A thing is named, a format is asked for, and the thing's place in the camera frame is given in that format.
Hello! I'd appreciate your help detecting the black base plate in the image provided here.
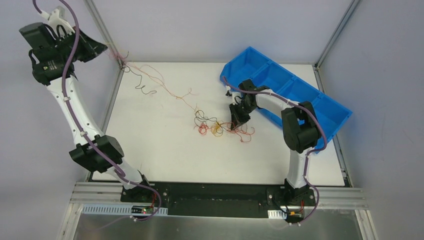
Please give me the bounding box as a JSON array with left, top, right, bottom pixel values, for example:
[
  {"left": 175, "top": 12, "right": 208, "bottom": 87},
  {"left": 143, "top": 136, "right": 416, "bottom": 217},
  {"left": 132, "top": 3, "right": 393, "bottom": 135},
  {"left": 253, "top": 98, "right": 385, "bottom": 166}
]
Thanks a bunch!
[{"left": 120, "top": 182, "right": 316, "bottom": 219}]

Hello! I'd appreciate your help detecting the aluminium frame rail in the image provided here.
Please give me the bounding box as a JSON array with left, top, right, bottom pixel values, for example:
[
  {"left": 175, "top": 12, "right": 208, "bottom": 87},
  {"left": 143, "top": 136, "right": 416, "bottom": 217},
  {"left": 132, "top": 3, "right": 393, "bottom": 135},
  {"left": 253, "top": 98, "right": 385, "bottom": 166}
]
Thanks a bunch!
[{"left": 70, "top": 181, "right": 369, "bottom": 210}]

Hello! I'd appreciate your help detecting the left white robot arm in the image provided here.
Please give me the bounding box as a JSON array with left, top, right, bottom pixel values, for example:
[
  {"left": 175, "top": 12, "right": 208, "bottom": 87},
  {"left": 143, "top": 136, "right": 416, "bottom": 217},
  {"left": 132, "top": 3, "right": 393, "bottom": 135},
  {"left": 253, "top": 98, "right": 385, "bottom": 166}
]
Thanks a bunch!
[{"left": 19, "top": 6, "right": 153, "bottom": 203}]

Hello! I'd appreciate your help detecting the dark brown cable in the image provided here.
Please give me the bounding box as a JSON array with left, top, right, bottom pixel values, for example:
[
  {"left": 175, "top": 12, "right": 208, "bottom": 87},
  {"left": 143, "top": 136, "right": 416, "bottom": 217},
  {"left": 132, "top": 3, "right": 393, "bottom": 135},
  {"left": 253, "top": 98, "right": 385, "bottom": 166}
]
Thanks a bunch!
[{"left": 133, "top": 64, "right": 220, "bottom": 130}]

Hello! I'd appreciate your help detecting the yellow cable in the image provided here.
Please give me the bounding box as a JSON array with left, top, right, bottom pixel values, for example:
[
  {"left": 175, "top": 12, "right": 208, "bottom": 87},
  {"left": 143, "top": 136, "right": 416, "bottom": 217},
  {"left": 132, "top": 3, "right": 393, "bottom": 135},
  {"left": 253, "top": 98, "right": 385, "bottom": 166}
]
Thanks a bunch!
[{"left": 211, "top": 121, "right": 225, "bottom": 138}]

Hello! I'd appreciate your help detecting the orange red cable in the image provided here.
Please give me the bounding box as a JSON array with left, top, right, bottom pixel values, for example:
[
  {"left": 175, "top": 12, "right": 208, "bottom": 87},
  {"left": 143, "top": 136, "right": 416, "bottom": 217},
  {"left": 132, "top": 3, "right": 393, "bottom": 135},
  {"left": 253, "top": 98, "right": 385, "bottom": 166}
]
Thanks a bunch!
[{"left": 198, "top": 120, "right": 256, "bottom": 144}]

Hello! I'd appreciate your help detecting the blue compartment bin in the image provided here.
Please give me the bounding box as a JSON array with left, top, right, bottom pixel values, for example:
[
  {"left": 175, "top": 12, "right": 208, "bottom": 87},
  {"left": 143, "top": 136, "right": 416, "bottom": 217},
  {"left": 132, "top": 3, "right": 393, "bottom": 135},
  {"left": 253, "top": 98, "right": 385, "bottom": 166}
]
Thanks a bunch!
[{"left": 220, "top": 46, "right": 353, "bottom": 142}]

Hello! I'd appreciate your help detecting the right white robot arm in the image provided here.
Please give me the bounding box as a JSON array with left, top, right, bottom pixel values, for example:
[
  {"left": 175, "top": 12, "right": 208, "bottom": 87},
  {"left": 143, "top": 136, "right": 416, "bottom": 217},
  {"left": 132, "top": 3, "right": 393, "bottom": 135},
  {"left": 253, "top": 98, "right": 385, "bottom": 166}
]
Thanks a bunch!
[{"left": 222, "top": 77, "right": 327, "bottom": 205}]

